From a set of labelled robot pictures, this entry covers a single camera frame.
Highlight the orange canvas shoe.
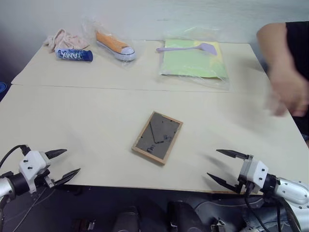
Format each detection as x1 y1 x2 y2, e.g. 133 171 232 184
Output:
95 30 136 61

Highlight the person's black shirt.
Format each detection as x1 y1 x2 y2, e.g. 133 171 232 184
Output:
284 21 309 82

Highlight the purple silicone spatula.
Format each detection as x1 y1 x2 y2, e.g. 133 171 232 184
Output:
155 43 219 57

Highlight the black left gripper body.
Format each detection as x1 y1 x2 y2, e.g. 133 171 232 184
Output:
33 168 57 192

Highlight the dark rounded shape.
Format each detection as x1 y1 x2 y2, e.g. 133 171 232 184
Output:
112 206 141 232

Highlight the pink crumpled cloth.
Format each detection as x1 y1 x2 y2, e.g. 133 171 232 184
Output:
43 28 91 54

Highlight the blue round object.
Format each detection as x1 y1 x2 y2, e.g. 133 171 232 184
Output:
0 82 9 102

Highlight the clear plastic paper bag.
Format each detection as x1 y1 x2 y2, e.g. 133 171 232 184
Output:
157 26 232 92

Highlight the blue printed can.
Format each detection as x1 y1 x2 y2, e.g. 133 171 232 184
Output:
55 48 94 62

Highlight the green paper stack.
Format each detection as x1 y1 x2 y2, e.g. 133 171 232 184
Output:
159 38 229 78

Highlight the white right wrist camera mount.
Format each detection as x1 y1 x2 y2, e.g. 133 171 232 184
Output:
237 159 269 192

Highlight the wooden picture frame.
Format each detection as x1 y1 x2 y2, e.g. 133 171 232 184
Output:
131 111 184 167

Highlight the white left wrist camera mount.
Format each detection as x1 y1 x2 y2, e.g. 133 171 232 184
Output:
18 150 52 194

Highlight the person's bare hand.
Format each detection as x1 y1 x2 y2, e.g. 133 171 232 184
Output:
264 69 309 118

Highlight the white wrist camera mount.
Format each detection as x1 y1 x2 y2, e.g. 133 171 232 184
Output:
237 159 269 192
18 150 52 194

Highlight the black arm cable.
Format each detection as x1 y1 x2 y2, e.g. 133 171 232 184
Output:
243 183 304 232
0 145 31 170

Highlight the clear plastic shoe bag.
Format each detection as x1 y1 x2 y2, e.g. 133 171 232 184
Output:
81 16 139 70

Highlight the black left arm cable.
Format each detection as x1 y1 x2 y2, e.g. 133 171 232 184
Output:
0 145 31 170

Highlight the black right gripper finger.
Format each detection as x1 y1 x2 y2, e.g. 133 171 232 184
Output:
215 148 250 160
206 172 240 193

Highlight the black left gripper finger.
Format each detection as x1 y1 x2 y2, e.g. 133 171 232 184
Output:
45 148 68 160
54 168 81 187

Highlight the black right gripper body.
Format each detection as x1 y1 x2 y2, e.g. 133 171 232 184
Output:
235 155 257 194

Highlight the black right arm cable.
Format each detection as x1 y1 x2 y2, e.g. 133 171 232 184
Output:
243 183 304 232

